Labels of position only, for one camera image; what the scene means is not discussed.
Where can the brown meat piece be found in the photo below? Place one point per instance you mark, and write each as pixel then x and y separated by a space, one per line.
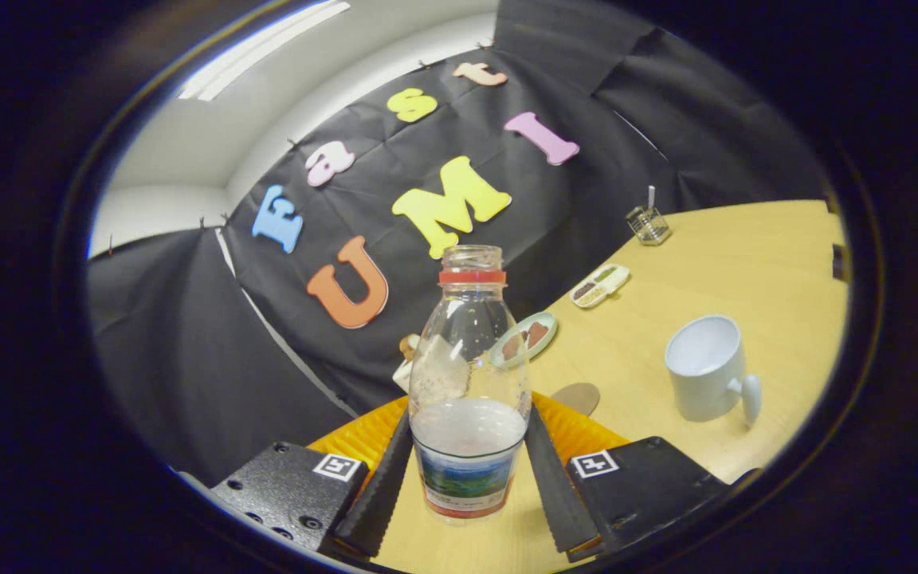
pixel 537 335
pixel 513 347

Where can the wooden table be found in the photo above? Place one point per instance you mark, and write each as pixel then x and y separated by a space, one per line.
pixel 706 263

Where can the white divided tray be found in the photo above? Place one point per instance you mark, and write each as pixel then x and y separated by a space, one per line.
pixel 600 285

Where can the long ceiling light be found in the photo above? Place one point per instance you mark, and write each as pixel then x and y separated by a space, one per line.
pixel 260 49

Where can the white toaster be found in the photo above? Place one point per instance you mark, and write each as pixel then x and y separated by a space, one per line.
pixel 403 375

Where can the pale green plate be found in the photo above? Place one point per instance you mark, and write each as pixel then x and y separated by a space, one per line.
pixel 548 320

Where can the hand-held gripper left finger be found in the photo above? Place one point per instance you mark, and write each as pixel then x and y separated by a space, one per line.
pixel 383 494

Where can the black backdrop cloth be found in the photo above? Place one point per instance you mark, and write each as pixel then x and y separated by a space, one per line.
pixel 212 343

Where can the white cup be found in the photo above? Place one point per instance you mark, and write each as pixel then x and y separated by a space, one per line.
pixel 706 383

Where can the clear plastic juice bottle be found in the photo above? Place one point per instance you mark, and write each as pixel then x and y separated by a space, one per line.
pixel 467 446

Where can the bread slice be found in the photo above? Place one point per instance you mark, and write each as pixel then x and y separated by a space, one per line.
pixel 409 346

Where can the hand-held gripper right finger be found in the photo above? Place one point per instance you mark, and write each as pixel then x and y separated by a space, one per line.
pixel 555 494

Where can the round brown coaster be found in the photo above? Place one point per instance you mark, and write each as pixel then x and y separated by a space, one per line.
pixel 578 397

